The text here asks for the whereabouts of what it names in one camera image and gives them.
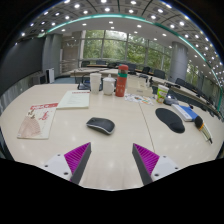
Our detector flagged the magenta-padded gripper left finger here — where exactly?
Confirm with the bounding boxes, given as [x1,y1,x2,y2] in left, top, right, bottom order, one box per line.
[42,141,93,186]

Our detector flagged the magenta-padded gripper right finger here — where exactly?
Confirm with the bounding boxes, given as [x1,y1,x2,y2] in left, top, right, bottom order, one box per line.
[131,142,183,186]

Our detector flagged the black computer mouse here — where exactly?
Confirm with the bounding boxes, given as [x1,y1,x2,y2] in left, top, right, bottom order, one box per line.
[85,116,116,136]

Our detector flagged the black mouse pad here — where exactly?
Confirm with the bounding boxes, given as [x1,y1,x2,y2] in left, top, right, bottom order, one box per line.
[154,107,186,134]

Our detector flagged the red and white magazine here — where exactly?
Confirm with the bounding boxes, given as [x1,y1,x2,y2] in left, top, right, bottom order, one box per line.
[16,102,59,140]

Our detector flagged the white printed document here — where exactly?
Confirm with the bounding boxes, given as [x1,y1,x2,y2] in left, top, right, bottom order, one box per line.
[56,89,91,110]

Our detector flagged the colourful sticker sheet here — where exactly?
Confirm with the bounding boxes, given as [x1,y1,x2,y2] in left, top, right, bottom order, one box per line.
[124,93,154,106]

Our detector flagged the blue and white book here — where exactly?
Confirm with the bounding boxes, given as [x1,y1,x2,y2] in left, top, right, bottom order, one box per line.
[170,103,200,123]

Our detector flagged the black handheld microphone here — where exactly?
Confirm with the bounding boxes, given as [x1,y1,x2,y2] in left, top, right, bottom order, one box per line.
[194,115,214,145]

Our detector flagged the green printed paper cup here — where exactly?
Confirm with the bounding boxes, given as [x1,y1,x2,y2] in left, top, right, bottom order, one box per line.
[156,84,170,104]

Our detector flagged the white cardboard box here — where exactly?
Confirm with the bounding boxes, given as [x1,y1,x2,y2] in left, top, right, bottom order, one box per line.
[126,75,154,98]

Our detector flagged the stack of white paper cups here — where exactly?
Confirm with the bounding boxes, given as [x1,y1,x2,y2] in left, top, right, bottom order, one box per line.
[89,72,102,95]

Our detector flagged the white lidded mug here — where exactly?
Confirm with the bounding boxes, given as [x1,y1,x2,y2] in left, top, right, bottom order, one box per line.
[102,74,117,96]

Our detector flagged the red bottle with green band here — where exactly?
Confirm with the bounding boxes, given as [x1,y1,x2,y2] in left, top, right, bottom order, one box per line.
[115,64,130,98]

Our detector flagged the white floor appliance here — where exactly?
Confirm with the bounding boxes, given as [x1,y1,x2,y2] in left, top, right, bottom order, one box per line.
[45,67,56,84]

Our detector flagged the dark office chairs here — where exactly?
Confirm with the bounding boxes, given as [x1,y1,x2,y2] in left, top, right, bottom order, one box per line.
[79,59,221,101]

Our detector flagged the long curved conference desk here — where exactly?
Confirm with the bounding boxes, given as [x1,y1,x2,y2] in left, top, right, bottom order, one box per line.
[61,64,223,119]

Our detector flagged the grey floor cabinet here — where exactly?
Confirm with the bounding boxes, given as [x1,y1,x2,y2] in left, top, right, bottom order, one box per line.
[32,73,47,86]

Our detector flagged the ceiling lights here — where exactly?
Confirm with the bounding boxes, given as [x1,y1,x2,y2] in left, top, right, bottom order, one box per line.
[13,0,224,78]

